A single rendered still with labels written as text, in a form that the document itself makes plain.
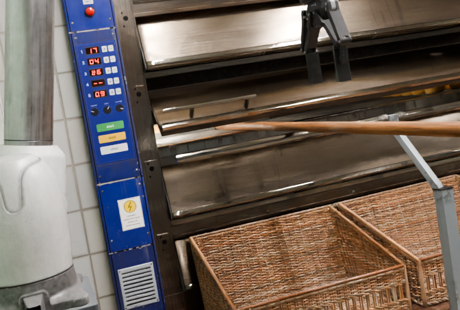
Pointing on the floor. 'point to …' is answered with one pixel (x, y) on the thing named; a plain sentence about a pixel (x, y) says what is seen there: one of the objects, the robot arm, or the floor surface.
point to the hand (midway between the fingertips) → (328, 77)
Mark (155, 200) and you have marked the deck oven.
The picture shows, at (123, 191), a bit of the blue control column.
